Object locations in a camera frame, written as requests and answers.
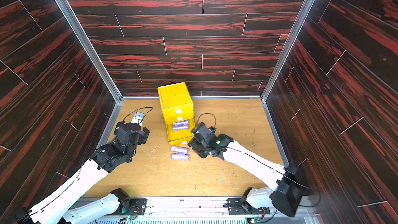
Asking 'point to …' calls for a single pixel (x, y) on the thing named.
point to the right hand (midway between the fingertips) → (191, 143)
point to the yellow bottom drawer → (179, 132)
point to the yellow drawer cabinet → (178, 111)
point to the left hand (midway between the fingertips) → (135, 125)
